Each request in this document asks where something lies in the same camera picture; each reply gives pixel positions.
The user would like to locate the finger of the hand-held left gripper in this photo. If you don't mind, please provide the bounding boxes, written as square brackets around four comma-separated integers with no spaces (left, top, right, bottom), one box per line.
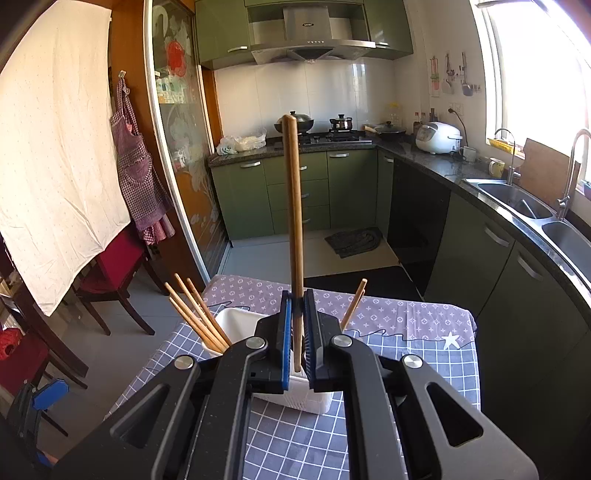
[7,378,71,439]

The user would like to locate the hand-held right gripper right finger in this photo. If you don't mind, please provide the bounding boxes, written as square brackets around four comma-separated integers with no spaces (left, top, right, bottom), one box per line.
[302,288,541,480]

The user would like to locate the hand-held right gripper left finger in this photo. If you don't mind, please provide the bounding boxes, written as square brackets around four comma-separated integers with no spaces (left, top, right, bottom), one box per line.
[48,290,296,480]

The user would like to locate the white plastic utensil holder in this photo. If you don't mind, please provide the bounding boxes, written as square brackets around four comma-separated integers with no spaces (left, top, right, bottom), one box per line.
[200,308,343,415]

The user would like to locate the wooden chopstick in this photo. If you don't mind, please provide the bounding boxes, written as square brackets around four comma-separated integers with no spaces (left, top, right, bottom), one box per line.
[340,278,369,333]
[168,298,220,354]
[164,282,225,352]
[283,114,306,374]
[186,278,233,346]

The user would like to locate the wooden chopsticks bundle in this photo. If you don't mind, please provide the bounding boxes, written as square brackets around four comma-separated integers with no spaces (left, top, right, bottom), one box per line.
[174,273,230,348]

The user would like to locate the hanging kitchen utensils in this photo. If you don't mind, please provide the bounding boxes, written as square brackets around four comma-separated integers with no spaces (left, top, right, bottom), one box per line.
[428,52,483,99]

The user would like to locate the red plastic bag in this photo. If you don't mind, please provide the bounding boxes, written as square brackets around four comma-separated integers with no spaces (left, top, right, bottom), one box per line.
[0,328,22,363]

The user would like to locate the purple printed cloth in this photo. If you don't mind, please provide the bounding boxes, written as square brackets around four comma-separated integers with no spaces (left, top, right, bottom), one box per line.
[202,274,477,354]

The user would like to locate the blue checked tablecloth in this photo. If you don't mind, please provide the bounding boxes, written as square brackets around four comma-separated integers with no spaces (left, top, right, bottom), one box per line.
[106,318,482,480]

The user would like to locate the dark crumpled floor mat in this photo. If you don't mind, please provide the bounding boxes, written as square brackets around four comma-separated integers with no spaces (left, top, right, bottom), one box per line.
[324,226,384,260]

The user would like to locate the red cushioned wooden chair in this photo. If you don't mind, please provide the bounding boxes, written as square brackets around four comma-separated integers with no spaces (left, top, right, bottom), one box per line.
[71,227,156,336]

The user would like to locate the green base cabinets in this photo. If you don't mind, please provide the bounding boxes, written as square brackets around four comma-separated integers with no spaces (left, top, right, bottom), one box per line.
[209,150,591,444]

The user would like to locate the black built-in dishwasher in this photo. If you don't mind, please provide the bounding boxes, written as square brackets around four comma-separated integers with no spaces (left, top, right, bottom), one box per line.
[386,159,452,292]

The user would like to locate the black gas stove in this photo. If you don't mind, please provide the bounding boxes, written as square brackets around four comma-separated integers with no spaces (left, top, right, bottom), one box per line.
[266,131,374,151]

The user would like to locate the plastic bags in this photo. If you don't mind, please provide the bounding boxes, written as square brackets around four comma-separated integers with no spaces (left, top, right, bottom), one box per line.
[216,128,269,156]

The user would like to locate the black wok with lid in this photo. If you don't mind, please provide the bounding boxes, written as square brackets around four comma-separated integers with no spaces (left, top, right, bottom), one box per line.
[274,111,315,136]

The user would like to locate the frying pan with lid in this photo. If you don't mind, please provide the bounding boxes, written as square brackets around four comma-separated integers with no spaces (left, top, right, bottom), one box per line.
[364,121,408,140]

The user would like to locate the checked apron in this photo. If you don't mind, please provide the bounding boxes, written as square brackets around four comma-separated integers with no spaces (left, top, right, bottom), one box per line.
[109,76,175,246]

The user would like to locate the glass sliding door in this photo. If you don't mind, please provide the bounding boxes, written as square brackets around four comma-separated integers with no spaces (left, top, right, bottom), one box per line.
[143,0,232,288]

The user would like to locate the white hanging cloth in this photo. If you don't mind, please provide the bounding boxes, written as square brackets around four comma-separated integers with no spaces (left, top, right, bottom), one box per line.
[0,0,133,318]

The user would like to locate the white rice cooker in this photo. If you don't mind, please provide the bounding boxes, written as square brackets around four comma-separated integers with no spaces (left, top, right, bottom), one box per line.
[415,121,464,156]

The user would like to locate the steel double sink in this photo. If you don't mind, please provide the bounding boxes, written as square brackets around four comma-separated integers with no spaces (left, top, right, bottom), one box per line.
[462,177,591,274]

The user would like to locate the small chrome faucet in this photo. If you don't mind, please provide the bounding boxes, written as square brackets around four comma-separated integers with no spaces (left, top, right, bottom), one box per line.
[493,128,523,186]

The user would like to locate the wooden cutting board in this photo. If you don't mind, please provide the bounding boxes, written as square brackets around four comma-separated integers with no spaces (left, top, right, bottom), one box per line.
[519,137,579,199]

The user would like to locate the steel range hood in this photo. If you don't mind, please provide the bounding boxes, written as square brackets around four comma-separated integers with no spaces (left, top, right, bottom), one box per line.
[245,4,378,66]

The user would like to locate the tall chrome faucet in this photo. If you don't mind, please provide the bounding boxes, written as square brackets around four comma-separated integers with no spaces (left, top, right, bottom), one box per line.
[556,128,591,221]

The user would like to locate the kitchen window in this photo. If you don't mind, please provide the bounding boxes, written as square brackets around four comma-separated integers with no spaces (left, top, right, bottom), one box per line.
[471,0,591,140]

